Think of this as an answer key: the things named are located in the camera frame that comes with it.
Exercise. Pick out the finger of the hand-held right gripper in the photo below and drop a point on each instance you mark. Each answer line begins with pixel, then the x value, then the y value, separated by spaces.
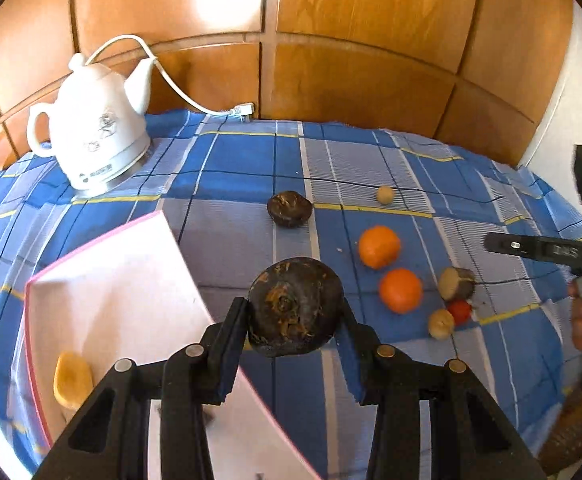
pixel 531 249

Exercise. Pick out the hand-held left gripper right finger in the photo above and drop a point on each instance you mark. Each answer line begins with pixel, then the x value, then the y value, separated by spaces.
pixel 356 370

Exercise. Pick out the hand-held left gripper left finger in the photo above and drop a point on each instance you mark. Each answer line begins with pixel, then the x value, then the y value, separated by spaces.
pixel 228 355

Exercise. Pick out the cut wood log piece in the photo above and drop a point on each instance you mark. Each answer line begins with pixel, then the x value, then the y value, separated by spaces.
pixel 456 283

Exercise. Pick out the large dark brown fruit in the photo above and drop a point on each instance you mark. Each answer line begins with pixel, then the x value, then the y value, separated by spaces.
pixel 296 300

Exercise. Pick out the orange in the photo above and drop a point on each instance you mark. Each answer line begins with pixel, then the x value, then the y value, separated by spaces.
pixel 380 246
pixel 401 290

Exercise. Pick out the small red tomato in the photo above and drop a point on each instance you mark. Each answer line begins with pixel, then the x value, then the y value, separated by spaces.
pixel 460 312

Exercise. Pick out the small beige round fruit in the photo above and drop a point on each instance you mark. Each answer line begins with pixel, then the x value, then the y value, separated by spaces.
pixel 385 194
pixel 441 323

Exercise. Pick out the white tray with pink rim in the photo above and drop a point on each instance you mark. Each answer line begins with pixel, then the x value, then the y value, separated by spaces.
pixel 121 285

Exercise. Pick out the small dark brown fruit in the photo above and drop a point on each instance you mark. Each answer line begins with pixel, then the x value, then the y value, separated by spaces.
pixel 290 209

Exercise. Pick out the yellow round fruit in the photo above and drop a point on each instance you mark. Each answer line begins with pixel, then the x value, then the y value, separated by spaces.
pixel 72 379

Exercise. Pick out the blue plaid cloth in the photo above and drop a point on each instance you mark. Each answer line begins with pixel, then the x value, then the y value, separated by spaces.
pixel 251 160

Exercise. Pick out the white ceramic electric kettle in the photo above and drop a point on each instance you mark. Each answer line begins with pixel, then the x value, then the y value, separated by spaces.
pixel 96 130

